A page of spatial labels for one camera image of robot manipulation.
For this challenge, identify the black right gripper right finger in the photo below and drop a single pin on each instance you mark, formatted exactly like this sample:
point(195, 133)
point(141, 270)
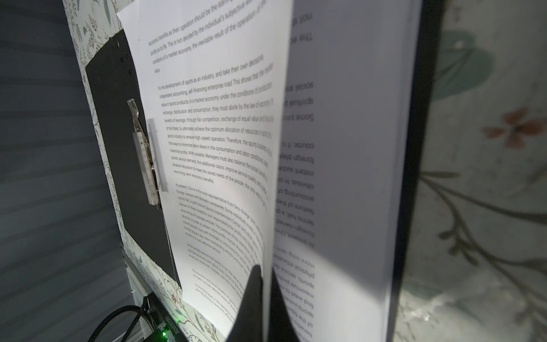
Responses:
point(280, 326)

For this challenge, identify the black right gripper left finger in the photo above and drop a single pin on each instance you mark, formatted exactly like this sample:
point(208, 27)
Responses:
point(248, 326)

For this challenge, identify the printed paper sheet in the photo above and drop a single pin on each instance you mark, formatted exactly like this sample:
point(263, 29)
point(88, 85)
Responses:
point(346, 111)

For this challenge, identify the black file folder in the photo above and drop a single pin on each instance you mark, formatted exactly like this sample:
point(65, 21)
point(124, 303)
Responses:
point(112, 78)

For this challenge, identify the metal folder clip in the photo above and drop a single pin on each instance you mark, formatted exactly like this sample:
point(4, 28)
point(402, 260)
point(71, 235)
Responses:
point(144, 154)

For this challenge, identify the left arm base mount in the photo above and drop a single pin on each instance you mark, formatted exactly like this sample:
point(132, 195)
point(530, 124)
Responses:
point(162, 326)

